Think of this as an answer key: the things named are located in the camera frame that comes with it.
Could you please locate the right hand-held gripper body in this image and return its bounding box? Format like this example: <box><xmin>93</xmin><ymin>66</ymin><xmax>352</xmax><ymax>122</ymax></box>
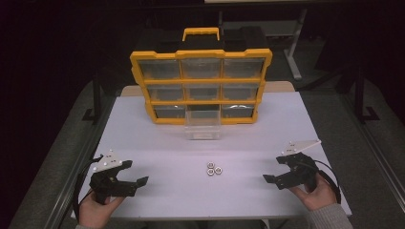
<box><xmin>274</xmin><ymin>138</ymin><xmax>322</xmax><ymax>194</ymax></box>

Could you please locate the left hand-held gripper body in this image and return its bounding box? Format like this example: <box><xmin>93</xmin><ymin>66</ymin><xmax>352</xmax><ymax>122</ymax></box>
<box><xmin>89</xmin><ymin>149</ymin><xmax>139</xmax><ymax>205</ymax></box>

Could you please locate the clear plastic drawer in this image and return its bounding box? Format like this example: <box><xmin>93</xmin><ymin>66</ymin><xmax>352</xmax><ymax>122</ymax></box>
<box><xmin>183</xmin><ymin>104</ymin><xmax>222</xmax><ymax>141</ymax></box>

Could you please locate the person's left hand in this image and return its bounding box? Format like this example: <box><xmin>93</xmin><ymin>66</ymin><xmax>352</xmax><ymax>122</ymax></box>
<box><xmin>78</xmin><ymin>190</ymin><xmax>126</xmax><ymax>229</ymax></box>

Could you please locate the person's right hand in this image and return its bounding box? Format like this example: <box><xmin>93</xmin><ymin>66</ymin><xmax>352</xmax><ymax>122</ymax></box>
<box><xmin>288</xmin><ymin>173</ymin><xmax>338</xmax><ymax>212</ymax></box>

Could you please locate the black metal stand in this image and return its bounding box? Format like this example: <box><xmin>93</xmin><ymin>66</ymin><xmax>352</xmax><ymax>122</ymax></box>
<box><xmin>353</xmin><ymin>65</ymin><xmax>380</xmax><ymax>124</ymax></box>
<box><xmin>81</xmin><ymin>71</ymin><xmax>103</xmax><ymax>124</ymax></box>

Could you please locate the yellow black organizer box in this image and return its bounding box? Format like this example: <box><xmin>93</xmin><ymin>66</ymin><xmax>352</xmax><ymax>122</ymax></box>
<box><xmin>129</xmin><ymin>27</ymin><xmax>274</xmax><ymax>126</ymax></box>

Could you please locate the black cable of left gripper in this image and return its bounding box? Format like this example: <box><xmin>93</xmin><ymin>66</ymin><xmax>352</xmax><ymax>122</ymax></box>
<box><xmin>72</xmin><ymin>154</ymin><xmax>105</xmax><ymax>222</ymax></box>

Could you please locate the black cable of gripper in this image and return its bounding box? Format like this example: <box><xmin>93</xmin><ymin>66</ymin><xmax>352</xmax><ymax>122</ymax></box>
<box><xmin>313</xmin><ymin>158</ymin><xmax>342</xmax><ymax>205</ymax></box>
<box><xmin>72</xmin><ymin>154</ymin><xmax>105</xmax><ymax>222</ymax></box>

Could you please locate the aluminium rail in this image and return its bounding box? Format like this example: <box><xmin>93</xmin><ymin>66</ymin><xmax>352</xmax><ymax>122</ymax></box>
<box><xmin>51</xmin><ymin>94</ymin><xmax>117</xmax><ymax>229</ymax></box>
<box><xmin>339</xmin><ymin>94</ymin><xmax>405</xmax><ymax>204</ymax></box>

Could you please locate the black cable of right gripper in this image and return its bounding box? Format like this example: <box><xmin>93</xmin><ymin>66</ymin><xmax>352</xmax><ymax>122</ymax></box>
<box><xmin>313</xmin><ymin>158</ymin><xmax>342</xmax><ymax>205</ymax></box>

